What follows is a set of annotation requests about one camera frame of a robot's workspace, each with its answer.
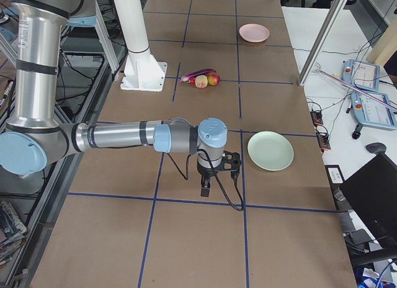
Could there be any teach pendant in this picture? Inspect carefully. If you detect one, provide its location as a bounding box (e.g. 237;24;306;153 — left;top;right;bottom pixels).
342;59;380;92
351;91;396;130

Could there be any red yellow apple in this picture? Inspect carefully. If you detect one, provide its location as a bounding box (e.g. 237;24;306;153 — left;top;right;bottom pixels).
207;73;220;86

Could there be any aluminium frame post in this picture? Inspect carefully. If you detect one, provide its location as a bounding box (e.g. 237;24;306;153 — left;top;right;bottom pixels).
298;0;348;86

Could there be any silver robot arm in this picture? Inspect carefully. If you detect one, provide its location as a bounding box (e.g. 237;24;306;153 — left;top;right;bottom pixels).
1;0;227;197

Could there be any lower teach pendant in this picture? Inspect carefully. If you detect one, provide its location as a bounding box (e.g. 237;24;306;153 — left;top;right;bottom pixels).
351;91;396;130

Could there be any stack of magazines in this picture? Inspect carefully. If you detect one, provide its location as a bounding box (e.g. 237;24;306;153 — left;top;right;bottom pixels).
1;199;28;268

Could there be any pink plate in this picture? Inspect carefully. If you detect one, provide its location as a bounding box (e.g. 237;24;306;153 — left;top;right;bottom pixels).
239;24;270;43

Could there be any white pillar with base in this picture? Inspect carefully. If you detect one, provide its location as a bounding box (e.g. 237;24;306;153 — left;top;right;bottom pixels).
114;0;167;92

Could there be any green plate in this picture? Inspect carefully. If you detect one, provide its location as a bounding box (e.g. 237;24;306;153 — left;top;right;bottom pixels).
248;131;294;171

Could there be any purple eggplant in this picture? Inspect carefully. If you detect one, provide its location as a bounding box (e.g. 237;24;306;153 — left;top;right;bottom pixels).
179;68;216;83

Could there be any upper teach pendant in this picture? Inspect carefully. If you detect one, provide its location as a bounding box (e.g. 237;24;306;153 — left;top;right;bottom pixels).
342;59;380;92

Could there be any orange circuit board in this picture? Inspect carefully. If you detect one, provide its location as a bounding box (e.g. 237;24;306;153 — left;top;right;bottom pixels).
310;110;331;153

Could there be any green pink peach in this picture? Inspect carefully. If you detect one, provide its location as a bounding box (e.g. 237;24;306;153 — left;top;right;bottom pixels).
195;75;208;88

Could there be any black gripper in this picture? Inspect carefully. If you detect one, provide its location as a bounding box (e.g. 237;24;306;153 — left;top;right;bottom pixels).
197;163;218;197

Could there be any black monitor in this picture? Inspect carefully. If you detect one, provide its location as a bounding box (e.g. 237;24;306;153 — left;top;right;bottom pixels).
340;153;396;248

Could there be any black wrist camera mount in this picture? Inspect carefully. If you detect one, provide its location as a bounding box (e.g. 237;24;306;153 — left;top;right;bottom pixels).
220;151;241;180

